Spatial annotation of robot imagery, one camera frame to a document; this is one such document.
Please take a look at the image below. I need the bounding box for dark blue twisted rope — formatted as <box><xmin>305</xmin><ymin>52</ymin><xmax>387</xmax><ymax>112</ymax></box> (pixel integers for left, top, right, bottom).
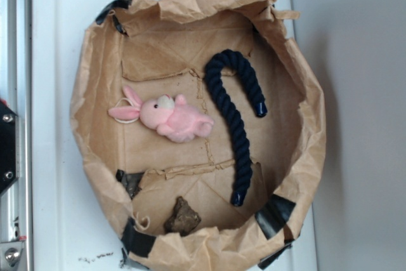
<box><xmin>204</xmin><ymin>49</ymin><xmax>268</xmax><ymax>207</ymax></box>

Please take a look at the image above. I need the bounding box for brown paper bag tray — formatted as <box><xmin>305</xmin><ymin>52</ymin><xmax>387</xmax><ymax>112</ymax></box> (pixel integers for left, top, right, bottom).
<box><xmin>70</xmin><ymin>0</ymin><xmax>326</xmax><ymax>270</ymax></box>

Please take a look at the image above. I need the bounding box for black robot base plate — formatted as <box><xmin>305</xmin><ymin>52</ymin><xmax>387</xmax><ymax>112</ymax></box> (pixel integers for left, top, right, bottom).
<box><xmin>0</xmin><ymin>99</ymin><xmax>19</xmax><ymax>196</ymax></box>

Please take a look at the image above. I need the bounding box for metal frame rail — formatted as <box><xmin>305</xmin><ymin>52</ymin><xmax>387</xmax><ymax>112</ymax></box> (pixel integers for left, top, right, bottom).
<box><xmin>1</xmin><ymin>0</ymin><xmax>34</xmax><ymax>270</ymax></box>

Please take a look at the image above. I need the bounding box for pink plush bunny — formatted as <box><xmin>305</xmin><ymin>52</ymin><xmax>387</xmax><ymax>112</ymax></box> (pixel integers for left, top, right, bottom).
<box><xmin>108</xmin><ymin>86</ymin><xmax>214</xmax><ymax>143</ymax></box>

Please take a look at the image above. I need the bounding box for brown rock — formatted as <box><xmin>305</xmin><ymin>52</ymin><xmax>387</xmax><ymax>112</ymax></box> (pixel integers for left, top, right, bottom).
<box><xmin>164</xmin><ymin>196</ymin><xmax>202</xmax><ymax>236</ymax></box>

